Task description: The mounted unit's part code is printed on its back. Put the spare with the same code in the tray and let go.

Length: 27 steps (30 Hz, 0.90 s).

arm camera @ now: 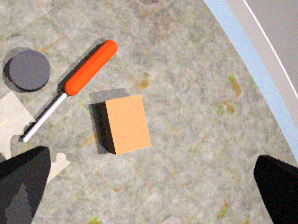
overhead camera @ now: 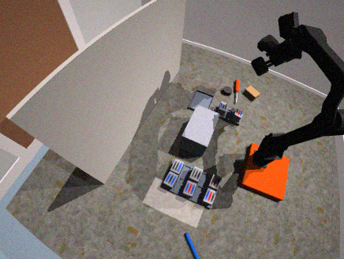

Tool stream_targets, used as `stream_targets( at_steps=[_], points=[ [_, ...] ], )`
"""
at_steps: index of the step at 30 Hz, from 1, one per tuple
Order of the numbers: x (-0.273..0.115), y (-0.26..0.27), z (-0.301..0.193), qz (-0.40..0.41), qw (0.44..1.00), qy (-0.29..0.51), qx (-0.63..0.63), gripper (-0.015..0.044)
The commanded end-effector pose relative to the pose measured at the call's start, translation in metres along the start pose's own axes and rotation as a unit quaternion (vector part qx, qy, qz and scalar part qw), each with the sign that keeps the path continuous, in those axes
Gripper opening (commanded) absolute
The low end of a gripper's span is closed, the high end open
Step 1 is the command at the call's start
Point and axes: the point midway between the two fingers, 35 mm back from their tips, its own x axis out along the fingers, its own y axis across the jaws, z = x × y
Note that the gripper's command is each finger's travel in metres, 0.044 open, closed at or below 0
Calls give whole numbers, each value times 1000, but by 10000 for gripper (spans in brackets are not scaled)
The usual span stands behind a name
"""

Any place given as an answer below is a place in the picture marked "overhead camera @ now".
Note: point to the grey round disc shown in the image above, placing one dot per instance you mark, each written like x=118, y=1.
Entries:
x=226, y=91

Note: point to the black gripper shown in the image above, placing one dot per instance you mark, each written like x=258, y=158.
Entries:
x=261, y=67

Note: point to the blue rod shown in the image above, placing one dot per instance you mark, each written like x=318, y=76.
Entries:
x=191, y=245

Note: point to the orange-handled screwdriver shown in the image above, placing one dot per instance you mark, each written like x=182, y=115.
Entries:
x=236, y=88

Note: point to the grey flat panel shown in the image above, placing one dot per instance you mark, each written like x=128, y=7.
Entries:
x=91, y=107

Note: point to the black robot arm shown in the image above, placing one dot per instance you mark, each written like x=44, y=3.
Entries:
x=330, y=122

